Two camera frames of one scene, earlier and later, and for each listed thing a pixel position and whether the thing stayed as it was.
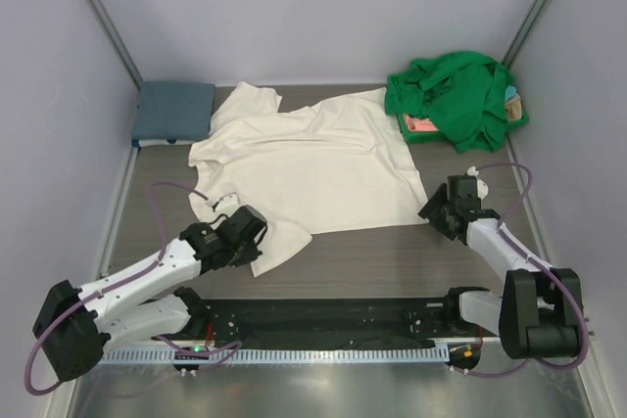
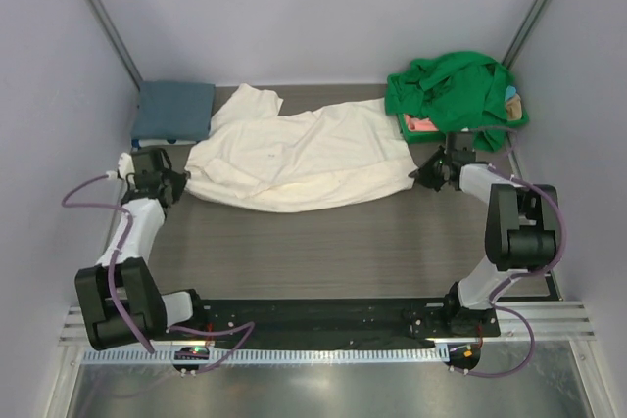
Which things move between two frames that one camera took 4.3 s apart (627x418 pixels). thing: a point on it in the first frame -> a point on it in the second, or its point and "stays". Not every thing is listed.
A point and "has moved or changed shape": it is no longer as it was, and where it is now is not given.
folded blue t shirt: (173, 111) stays
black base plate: (332, 323) stays
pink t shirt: (420, 124) stays
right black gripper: (432, 208) -> (424, 173)
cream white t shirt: (342, 164) has moved or changed shape
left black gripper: (251, 255) -> (178, 181)
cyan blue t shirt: (509, 92) stays
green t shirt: (463, 91) stays
